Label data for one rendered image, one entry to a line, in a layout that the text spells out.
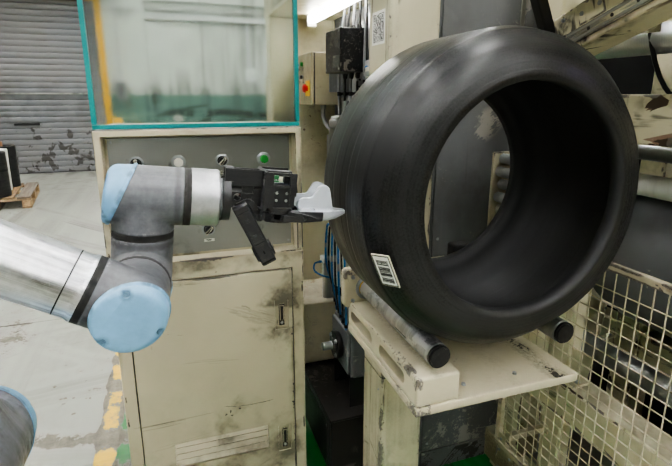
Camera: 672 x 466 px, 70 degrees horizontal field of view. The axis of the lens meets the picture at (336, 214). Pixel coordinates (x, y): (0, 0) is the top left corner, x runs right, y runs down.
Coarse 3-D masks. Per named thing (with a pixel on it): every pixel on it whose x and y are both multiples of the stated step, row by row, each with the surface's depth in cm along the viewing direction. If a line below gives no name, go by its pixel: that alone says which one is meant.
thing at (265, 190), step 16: (224, 176) 77; (240, 176) 75; (256, 176) 76; (272, 176) 75; (288, 176) 76; (224, 192) 73; (240, 192) 76; (256, 192) 77; (272, 192) 75; (288, 192) 77; (224, 208) 74; (256, 208) 77; (272, 208) 76; (288, 208) 77
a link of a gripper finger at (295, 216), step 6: (294, 210) 78; (276, 216) 77; (282, 216) 76; (288, 216) 76; (294, 216) 76; (300, 216) 77; (306, 216) 77; (312, 216) 78; (318, 216) 79; (294, 222) 77; (300, 222) 77; (306, 222) 77
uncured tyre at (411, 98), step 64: (384, 64) 90; (448, 64) 73; (512, 64) 74; (576, 64) 78; (384, 128) 74; (448, 128) 73; (512, 128) 110; (576, 128) 101; (384, 192) 74; (512, 192) 114; (576, 192) 105; (448, 256) 114; (512, 256) 113; (576, 256) 101; (448, 320) 82; (512, 320) 86
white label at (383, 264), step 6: (372, 258) 78; (378, 258) 77; (384, 258) 76; (378, 264) 78; (384, 264) 76; (390, 264) 75; (378, 270) 78; (384, 270) 77; (390, 270) 76; (384, 276) 78; (390, 276) 77; (396, 276) 76; (384, 282) 79; (390, 282) 78; (396, 282) 76
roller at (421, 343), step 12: (360, 288) 115; (372, 300) 108; (384, 312) 102; (396, 324) 97; (408, 324) 94; (408, 336) 92; (420, 336) 89; (432, 336) 88; (420, 348) 88; (432, 348) 85; (444, 348) 85; (432, 360) 85; (444, 360) 86
